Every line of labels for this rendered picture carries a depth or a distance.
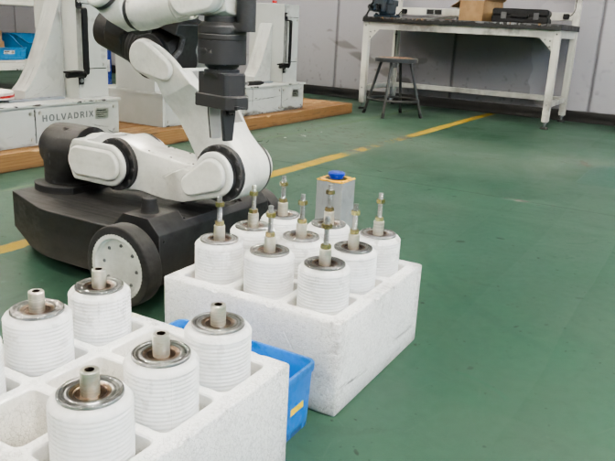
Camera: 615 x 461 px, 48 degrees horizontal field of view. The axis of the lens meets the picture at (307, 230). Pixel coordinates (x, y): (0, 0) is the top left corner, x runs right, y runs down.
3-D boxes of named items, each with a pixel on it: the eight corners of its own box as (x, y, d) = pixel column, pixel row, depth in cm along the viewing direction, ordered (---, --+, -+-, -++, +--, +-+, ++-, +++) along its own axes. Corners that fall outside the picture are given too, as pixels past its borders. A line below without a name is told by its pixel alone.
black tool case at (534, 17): (497, 22, 564) (498, 9, 561) (550, 25, 549) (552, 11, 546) (490, 21, 533) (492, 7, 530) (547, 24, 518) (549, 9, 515)
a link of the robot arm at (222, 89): (181, 103, 130) (180, 37, 126) (221, 101, 136) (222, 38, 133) (222, 112, 121) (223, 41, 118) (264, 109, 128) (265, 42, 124)
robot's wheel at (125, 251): (88, 297, 169) (84, 219, 163) (103, 291, 173) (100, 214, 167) (149, 317, 159) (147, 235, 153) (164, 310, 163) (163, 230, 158)
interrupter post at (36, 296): (25, 313, 99) (23, 291, 98) (38, 307, 101) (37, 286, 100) (36, 316, 98) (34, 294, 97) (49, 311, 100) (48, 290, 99)
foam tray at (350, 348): (164, 359, 140) (163, 275, 135) (268, 299, 173) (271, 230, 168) (333, 418, 122) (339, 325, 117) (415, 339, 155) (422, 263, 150)
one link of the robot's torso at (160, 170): (83, 137, 185) (227, 146, 161) (137, 130, 201) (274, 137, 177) (89, 194, 188) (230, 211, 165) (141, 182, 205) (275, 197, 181)
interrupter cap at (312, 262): (306, 273, 121) (306, 269, 121) (301, 258, 128) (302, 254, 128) (348, 273, 122) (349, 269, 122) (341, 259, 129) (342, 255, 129)
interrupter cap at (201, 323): (179, 327, 97) (179, 323, 97) (213, 310, 103) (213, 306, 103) (222, 342, 93) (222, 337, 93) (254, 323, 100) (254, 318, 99)
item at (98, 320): (59, 391, 113) (53, 288, 108) (103, 369, 121) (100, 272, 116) (102, 410, 108) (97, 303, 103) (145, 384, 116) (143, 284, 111)
